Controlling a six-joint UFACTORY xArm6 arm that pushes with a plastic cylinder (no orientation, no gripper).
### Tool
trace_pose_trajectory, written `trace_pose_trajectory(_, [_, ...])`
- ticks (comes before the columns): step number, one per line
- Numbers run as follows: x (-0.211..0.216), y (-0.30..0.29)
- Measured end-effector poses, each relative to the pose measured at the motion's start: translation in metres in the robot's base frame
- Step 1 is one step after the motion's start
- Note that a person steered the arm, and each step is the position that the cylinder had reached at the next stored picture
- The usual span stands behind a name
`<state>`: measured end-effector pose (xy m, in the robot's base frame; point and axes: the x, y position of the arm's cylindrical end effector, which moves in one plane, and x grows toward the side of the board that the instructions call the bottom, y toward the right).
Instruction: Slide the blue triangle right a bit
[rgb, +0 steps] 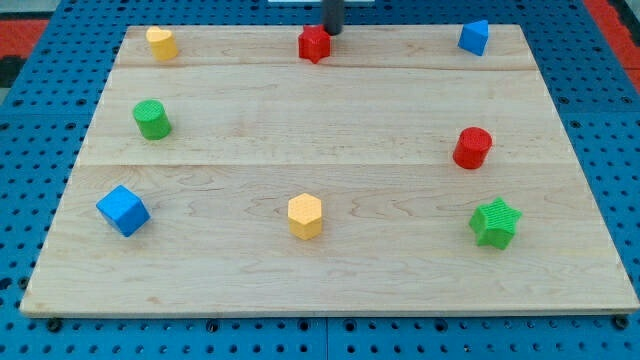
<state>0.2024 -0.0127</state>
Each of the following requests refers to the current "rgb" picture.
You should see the blue triangle block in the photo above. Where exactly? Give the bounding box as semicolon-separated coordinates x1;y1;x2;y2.
458;19;489;56

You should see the yellow hexagon block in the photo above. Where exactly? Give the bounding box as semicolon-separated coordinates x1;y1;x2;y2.
287;193;323;240

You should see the light wooden board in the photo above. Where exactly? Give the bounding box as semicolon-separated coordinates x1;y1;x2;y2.
20;25;639;319

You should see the red star block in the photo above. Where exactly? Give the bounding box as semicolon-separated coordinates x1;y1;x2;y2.
298;25;331;64

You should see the red cylinder block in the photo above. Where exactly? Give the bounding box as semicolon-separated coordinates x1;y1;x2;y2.
452;127;493;169

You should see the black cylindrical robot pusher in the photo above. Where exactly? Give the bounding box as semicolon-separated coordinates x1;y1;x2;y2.
321;0;345;36

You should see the green star block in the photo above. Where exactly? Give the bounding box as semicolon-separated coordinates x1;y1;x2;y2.
469;197;522;250

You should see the green cylinder block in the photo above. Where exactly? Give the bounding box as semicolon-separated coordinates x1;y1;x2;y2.
132;99;172;140

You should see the blue cube block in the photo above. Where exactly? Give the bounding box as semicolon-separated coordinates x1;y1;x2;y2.
96;185;151;237

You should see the yellow heart block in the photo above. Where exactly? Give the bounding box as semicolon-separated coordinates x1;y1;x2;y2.
145;26;179;61

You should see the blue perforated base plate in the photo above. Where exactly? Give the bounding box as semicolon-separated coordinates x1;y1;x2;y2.
1;0;639;359

